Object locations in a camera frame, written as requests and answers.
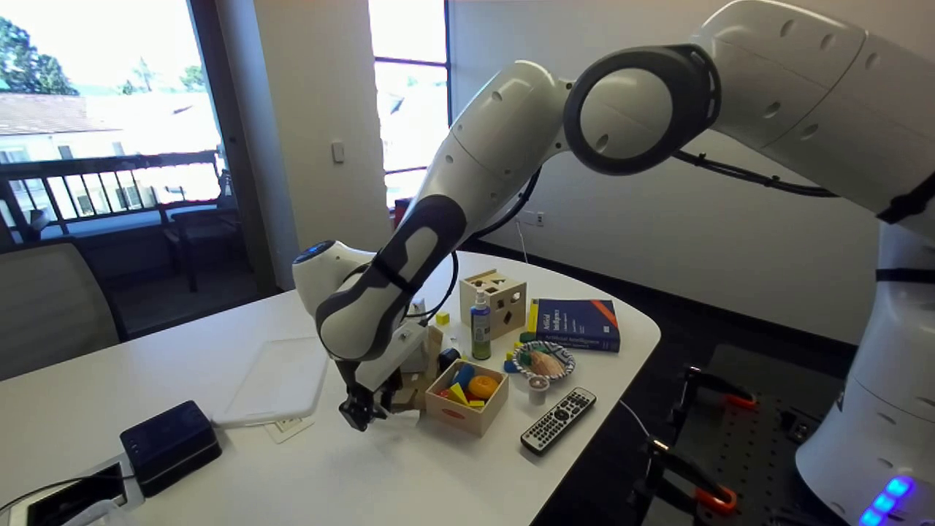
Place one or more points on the blue toy block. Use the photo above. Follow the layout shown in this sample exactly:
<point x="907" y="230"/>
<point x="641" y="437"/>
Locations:
<point x="463" y="371"/>

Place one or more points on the orange toy ball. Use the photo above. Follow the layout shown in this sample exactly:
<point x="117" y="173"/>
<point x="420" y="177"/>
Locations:
<point x="479" y="388"/>

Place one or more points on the small yellow toy piece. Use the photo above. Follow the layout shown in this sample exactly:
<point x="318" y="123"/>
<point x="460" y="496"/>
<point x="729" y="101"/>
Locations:
<point x="441" y="319"/>

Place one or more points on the dark balcony railing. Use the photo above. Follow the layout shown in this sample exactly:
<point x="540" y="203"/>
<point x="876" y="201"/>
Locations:
<point x="96" y="165"/>

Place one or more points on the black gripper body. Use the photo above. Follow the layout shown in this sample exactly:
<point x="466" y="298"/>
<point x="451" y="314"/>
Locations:
<point x="362" y="398"/>

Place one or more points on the small white cup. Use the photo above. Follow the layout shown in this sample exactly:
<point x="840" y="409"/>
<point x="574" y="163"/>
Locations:
<point x="537" y="383"/>

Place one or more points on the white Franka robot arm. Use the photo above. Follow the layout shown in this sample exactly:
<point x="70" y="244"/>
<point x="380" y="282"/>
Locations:
<point x="505" y="127"/>

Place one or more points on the wooden toy box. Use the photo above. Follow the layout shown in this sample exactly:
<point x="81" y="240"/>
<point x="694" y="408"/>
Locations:
<point x="460" y="414"/>

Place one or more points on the dark balcony chair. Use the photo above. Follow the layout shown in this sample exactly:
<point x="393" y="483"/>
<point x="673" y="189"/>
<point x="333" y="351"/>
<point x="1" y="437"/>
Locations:
<point x="201" y="230"/>

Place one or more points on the white framed tablet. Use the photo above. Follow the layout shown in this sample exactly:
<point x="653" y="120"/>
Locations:
<point x="74" y="497"/>

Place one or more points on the wooden shape sorter cube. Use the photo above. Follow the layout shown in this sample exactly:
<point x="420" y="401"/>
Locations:
<point x="495" y="298"/>

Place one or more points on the red bin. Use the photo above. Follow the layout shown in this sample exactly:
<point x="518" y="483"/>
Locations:
<point x="400" y="209"/>

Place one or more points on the white light switch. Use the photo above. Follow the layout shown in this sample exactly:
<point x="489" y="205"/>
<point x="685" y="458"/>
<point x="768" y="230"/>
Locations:
<point x="337" y="151"/>

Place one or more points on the black remote control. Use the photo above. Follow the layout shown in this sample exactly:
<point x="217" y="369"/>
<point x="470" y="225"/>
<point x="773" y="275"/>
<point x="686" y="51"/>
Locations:
<point x="556" y="421"/>

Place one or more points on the grey office chair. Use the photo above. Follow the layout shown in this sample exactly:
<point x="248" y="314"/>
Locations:
<point x="44" y="307"/>

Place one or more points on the dark blue book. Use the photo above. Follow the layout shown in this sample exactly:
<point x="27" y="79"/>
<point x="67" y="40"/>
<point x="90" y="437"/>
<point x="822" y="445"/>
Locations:
<point x="580" y="325"/>

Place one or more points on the colourful patterned bowl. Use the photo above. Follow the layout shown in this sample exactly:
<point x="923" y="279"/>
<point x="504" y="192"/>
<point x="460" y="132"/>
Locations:
<point x="540" y="364"/>

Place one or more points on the yellow toy block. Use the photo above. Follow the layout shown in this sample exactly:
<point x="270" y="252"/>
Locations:
<point x="454" y="392"/>

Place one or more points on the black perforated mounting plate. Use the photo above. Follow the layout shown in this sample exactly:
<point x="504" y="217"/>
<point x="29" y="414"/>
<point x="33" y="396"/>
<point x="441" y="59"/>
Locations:
<point x="768" y="440"/>

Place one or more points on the yellow upright block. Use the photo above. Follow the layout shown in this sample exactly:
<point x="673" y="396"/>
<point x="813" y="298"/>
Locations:
<point x="533" y="319"/>

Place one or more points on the dark round toy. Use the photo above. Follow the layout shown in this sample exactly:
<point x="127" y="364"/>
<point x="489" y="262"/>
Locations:
<point x="448" y="357"/>

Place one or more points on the dark blue square box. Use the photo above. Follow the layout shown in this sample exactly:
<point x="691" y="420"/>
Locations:
<point x="166" y="445"/>

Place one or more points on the green cylindrical bottle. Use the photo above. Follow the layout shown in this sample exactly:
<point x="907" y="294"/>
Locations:
<point x="479" y="335"/>

